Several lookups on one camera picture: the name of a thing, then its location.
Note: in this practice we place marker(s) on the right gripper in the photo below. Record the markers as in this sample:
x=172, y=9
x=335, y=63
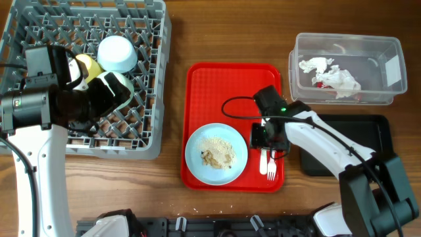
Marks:
x=256, y=140

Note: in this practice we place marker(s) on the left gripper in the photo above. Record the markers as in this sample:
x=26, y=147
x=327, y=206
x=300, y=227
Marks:
x=108, y=103

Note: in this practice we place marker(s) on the white plastic spoon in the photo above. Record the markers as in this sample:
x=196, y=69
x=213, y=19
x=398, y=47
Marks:
x=263, y=162

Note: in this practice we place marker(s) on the white plastic fork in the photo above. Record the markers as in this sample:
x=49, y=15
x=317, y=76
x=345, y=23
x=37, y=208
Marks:
x=271, y=166

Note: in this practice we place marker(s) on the yellow plastic cup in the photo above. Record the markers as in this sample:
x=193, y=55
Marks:
x=91, y=68

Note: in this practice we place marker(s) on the food scraps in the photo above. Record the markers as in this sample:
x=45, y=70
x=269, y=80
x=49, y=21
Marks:
x=216, y=153

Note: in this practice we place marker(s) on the green bowl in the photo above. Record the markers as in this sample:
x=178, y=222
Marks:
x=124, y=81

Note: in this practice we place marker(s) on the light blue bowl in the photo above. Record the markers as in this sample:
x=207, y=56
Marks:
x=116, y=53

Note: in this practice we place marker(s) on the red snack wrapper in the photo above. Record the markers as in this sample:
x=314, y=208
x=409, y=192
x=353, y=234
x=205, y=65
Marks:
x=356, y=96

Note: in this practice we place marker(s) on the light blue plate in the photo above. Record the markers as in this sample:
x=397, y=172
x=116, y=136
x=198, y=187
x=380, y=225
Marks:
x=206, y=174

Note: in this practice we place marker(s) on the white napkin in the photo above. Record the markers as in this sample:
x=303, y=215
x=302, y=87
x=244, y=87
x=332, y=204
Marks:
x=340, y=80

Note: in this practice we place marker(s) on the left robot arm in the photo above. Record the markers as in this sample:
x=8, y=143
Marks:
x=39, y=155

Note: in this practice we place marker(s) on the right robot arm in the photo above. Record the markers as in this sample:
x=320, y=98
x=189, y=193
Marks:
x=376, y=196

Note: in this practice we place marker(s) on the grey dishwasher rack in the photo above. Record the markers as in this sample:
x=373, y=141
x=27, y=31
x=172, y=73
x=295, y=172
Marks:
x=133, y=131

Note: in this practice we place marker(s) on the red plastic tray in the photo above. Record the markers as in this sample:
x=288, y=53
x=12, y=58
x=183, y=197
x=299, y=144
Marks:
x=222, y=93

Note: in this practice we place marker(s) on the clear plastic bin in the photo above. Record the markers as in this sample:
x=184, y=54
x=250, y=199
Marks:
x=376, y=62

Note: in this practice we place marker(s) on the black tray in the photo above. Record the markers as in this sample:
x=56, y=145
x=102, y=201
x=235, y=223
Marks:
x=368, y=130

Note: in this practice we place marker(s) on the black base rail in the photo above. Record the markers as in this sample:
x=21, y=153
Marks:
x=293, y=225

